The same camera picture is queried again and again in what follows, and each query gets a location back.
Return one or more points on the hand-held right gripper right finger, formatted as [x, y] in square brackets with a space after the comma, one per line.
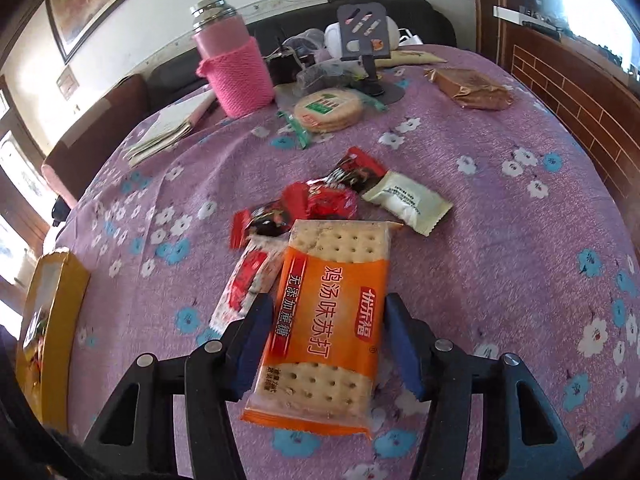
[402, 345]

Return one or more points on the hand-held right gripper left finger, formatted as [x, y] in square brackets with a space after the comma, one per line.
[257, 340]

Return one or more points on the orange cracker packet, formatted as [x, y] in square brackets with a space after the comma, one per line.
[330, 320]

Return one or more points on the yellow-taped cardboard box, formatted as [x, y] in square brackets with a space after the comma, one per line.
[55, 320]

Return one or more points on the red and white snack packet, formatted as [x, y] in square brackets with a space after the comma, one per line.
[245, 280]

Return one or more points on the red and black candy packet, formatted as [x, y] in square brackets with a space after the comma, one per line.
[357, 167]
[267, 220]

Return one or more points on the purple floral tablecloth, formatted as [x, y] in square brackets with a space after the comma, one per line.
[500, 260]

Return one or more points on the cream white snack packet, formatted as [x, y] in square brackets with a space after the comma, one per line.
[407, 202]

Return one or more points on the red foil snack packet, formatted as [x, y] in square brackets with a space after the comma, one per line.
[322, 202]

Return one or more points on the stack of folded papers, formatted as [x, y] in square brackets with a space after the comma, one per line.
[165, 127]

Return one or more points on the round rice cracker packet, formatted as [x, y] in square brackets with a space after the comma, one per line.
[327, 107]

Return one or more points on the brown cake packet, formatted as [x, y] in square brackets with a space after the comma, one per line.
[472, 90]

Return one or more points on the pink knitted-sleeve bottle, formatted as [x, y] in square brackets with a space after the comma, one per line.
[235, 70]

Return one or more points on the clear plastic bag clutter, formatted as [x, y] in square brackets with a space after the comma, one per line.
[320, 75]

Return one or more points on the small black box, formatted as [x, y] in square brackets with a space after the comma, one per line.
[285, 67]

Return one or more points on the beige long packet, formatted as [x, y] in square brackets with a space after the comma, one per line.
[420, 57]

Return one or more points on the wooden cabinet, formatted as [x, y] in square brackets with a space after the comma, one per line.
[565, 90]

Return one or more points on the clear plastic bag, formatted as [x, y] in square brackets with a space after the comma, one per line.
[305, 40]

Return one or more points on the black phone stand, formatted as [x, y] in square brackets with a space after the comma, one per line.
[362, 25]

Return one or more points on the black sofa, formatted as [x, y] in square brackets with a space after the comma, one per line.
[430, 20]

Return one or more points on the white shelf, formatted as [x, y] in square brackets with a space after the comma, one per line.
[525, 17]

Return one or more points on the wall switch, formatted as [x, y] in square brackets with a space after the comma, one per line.
[66, 84]

